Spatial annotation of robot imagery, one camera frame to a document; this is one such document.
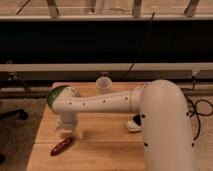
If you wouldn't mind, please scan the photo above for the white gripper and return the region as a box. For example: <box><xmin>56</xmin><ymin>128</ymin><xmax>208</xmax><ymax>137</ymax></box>
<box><xmin>57</xmin><ymin>113</ymin><xmax>83</xmax><ymax>139</ymax></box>

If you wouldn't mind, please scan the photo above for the red chili pepper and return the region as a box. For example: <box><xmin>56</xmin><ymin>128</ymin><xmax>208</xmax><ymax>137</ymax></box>
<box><xmin>50</xmin><ymin>137</ymin><xmax>74</xmax><ymax>156</ymax></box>

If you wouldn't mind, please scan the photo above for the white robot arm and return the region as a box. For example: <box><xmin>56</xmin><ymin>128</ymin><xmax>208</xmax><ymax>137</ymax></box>
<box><xmin>47</xmin><ymin>80</ymin><xmax>197</xmax><ymax>171</ymax></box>

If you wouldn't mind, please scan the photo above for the green bowl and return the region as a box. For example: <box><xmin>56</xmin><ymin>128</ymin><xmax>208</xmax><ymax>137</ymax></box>
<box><xmin>46</xmin><ymin>85</ymin><xmax>66</xmax><ymax>107</ymax></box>

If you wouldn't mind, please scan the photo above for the clear plastic cup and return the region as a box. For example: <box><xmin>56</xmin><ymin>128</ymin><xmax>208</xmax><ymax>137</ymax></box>
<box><xmin>96</xmin><ymin>76</ymin><xmax>112</xmax><ymax>90</ymax></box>

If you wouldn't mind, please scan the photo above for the black smartphone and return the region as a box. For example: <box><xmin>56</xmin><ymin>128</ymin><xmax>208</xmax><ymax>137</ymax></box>
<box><xmin>133</xmin><ymin>115</ymin><xmax>141</xmax><ymax>126</ymax></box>

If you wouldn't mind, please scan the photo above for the black office chair base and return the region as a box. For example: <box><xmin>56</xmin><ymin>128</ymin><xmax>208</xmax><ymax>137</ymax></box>
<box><xmin>0</xmin><ymin>109</ymin><xmax>28</xmax><ymax>120</ymax></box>

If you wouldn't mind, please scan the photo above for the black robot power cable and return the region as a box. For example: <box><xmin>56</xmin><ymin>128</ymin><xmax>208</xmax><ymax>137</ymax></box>
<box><xmin>184</xmin><ymin>75</ymin><xmax>213</xmax><ymax>141</ymax></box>

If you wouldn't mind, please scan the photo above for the black hanging cable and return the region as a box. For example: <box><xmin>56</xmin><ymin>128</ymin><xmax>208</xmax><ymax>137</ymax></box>
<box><xmin>118</xmin><ymin>11</ymin><xmax>156</xmax><ymax>82</ymax></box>

